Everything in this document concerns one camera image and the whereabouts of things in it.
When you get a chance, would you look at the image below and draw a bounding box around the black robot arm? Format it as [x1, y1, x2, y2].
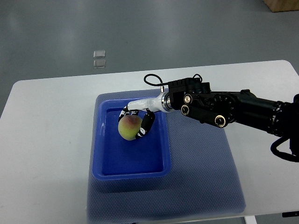
[152, 74, 299, 162]

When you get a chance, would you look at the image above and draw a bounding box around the metal floor plate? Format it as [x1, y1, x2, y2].
[93, 59, 106, 68]
[93, 50, 106, 58]

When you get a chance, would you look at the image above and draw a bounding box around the lower metal floor plate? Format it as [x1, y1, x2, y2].
[93, 59, 106, 68]

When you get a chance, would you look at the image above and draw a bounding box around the grey blue textured mat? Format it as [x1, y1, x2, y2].
[87, 90, 246, 224]

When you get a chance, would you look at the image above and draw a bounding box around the upper metal floor plate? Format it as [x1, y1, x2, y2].
[93, 50, 106, 58]

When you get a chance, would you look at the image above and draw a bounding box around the white table leg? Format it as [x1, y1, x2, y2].
[244, 216, 257, 224]

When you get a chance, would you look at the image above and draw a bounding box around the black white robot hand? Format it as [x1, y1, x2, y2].
[118, 92, 173, 139]

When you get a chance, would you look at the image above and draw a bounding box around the green red peach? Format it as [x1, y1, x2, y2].
[118, 115, 142, 140]

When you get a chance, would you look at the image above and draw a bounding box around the wooden box corner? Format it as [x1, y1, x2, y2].
[263, 0, 299, 13]

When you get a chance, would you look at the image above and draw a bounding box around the blue plastic tray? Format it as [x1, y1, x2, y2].
[91, 98, 171, 181]

